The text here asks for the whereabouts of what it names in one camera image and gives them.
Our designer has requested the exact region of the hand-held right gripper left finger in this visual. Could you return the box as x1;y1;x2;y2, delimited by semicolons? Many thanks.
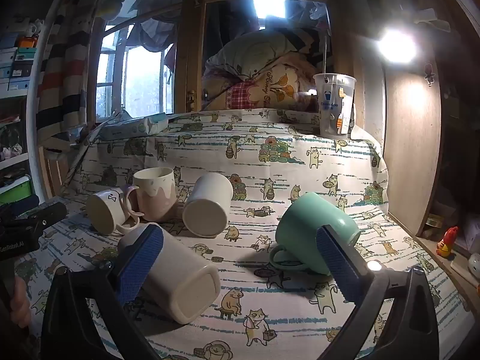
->
40;223;165;360

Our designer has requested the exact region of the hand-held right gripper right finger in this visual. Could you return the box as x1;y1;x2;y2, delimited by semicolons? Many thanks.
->
316;225;440;360

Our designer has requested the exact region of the green mug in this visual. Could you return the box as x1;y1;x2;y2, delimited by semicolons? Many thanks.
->
269;192;361;275

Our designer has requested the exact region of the tall white square cup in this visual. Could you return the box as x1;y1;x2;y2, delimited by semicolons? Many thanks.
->
117;223;221;325

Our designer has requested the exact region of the white cylindrical cup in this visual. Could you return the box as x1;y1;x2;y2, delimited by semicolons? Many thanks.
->
182;173;234;238

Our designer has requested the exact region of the clear plastic cup with straw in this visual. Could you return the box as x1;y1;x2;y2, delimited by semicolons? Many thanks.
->
313;30;356;140

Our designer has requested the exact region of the person's left hand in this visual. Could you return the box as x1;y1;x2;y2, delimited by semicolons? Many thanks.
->
8;275;32;329

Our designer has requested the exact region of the green storage bin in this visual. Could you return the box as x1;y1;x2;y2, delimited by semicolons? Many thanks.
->
0;175;31;205

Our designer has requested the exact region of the pink mug with white drip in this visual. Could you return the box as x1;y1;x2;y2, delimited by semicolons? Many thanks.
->
125;167;176;223

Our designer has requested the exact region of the red and yellow figurine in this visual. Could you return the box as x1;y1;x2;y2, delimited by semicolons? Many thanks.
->
436;226;460;259

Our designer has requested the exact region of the cat print tablecloth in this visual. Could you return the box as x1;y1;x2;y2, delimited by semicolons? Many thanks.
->
15;108;473;360

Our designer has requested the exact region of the wooden cabinet panel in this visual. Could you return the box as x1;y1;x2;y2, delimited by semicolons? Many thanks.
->
382;56;443;237

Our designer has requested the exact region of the white and teal box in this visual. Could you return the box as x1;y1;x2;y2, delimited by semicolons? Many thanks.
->
100;112;169;140

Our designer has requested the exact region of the stack of shoe boxes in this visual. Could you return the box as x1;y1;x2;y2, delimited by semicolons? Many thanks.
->
0;32;38;92

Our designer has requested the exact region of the striped curtain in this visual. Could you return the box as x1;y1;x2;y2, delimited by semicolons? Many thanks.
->
35;0;109;147

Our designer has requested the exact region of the bright lamp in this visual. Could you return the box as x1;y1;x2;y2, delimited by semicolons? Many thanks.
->
376;29;418;64

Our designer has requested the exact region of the white mug with purple handle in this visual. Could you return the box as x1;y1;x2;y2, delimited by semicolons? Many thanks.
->
86;187;145;236

